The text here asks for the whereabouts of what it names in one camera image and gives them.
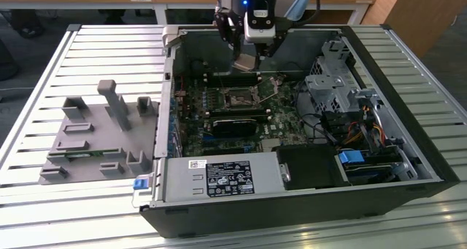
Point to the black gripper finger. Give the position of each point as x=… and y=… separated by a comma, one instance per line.
x=224, y=27
x=268, y=50

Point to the silver square CPU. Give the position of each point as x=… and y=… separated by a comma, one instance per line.
x=244, y=62

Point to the thin metal locking lever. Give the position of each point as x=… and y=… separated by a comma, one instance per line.
x=271, y=95
x=221, y=82

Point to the black RAM slot bank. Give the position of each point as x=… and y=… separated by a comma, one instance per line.
x=236, y=113
x=228, y=80

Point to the black CPU socket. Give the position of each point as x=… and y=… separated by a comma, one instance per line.
x=239, y=99

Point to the pale blue teach pendant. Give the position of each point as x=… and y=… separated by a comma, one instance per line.
x=296, y=8

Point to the silver metal drive cage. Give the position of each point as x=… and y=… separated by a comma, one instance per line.
x=324, y=82

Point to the green motherboard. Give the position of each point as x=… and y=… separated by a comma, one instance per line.
x=284, y=117

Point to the black graphics card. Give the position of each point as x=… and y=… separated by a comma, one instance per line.
x=233, y=127

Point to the black chair base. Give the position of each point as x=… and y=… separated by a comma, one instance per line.
x=112, y=16

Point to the silver chipset heatsink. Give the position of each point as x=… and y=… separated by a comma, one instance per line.
x=271, y=145

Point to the brown wooden cabinet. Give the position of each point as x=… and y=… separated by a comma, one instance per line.
x=419, y=13

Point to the black plastic shroud box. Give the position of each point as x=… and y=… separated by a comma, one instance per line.
x=309, y=167

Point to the blue disk carrier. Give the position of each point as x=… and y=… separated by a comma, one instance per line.
x=351, y=158

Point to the silver power supply unit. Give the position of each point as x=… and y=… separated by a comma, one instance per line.
x=181, y=178

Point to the black hard disk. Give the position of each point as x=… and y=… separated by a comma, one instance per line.
x=368, y=173

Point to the grey plastic parts rack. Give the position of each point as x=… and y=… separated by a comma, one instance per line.
x=101, y=139

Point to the black mesh waste bin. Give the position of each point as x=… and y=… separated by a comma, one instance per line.
x=25, y=22

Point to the green RAM stick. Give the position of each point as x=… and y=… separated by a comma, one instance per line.
x=96, y=152

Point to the blue case latch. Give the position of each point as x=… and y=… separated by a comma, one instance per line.
x=140, y=184

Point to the black open PC case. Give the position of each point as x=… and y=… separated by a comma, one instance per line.
x=255, y=219

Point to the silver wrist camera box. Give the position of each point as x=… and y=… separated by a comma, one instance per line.
x=259, y=22

